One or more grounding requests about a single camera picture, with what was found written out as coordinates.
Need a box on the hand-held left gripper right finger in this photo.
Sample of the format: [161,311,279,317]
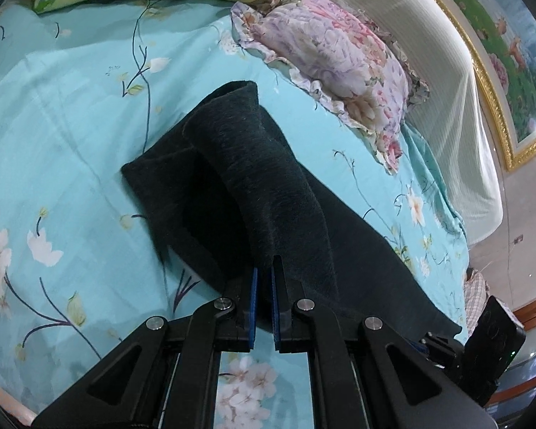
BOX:
[271,255,497,429]

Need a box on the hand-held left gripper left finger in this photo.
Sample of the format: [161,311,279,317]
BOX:
[33,267,258,429]

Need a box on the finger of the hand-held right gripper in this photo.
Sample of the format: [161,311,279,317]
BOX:
[417,331,468,379]

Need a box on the black knitted cloth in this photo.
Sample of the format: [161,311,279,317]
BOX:
[120,80,463,350]

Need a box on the person's right forearm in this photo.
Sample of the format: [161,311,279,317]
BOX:
[463,267,492,332]

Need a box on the brown wooden furniture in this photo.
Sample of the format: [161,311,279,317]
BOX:
[489,290,536,412]

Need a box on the teal floral bed sheet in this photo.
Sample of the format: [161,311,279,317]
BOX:
[0,0,471,429]

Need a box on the pink floral ruffled pillow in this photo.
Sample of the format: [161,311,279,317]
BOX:
[230,0,431,176]

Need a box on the cream ribbed headboard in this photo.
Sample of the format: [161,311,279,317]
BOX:
[310,0,503,246]

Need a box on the gold framed wall picture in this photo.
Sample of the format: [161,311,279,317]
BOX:
[402,0,536,172]

